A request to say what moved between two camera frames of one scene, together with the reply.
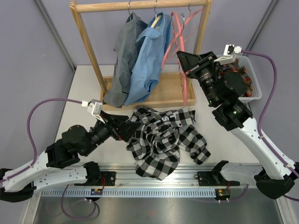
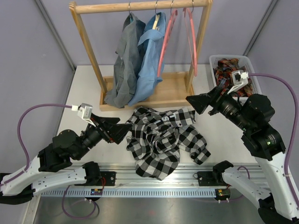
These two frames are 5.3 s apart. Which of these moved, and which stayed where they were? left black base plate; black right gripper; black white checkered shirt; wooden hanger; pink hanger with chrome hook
Moved: black right gripper; pink hanger with chrome hook
Stayed: left black base plate; black white checkered shirt; wooden hanger
